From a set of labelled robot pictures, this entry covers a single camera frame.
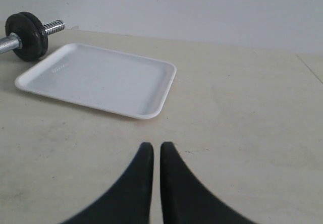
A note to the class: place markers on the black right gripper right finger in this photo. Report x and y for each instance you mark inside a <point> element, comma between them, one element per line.
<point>184,199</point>

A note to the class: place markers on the white plastic tray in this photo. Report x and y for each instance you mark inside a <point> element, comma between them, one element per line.
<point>116,82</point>

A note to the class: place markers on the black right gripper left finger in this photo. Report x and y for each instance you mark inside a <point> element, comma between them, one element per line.
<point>128,200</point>

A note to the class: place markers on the chrome dumbbell bar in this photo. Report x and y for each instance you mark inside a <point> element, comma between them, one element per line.
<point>12,41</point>

